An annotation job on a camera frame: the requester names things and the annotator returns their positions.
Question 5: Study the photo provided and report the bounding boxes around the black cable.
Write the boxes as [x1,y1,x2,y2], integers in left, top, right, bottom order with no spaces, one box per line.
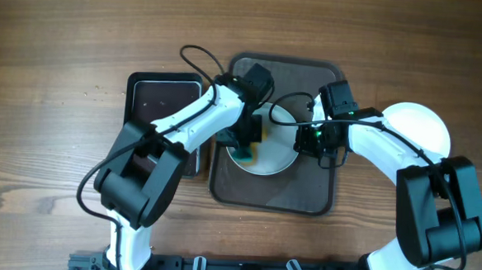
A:
[71,38,229,270]
[260,89,476,270]

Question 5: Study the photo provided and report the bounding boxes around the left black cable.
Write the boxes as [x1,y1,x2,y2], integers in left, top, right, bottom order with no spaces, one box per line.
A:
[71,38,229,270]

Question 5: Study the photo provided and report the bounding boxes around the large brown serving tray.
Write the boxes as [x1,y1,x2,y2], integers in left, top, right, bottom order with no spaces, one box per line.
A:
[209,52,343,216]

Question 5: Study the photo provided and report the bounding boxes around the white plate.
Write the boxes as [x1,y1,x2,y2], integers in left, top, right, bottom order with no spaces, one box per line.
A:
[226,102,298,176]
[383,102,451,157]

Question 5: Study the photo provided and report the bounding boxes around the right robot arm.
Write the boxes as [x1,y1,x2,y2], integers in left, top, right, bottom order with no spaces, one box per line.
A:
[294,107,482,270]

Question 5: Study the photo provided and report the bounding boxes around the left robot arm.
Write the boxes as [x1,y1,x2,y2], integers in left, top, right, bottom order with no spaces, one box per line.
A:
[90,77,275,270]

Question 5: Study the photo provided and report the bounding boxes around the right black cable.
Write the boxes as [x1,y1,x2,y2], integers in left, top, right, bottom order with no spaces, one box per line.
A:
[260,89,476,270]

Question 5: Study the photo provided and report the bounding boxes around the small black tray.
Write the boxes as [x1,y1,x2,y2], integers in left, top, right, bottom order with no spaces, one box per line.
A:
[118,69,207,179]

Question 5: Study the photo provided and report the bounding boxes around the green yellow sponge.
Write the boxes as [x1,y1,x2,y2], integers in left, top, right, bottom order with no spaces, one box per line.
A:
[231,123,267,163]

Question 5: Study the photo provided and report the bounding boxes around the white plate top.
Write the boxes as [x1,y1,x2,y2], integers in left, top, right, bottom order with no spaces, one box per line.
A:
[226,102,298,176]

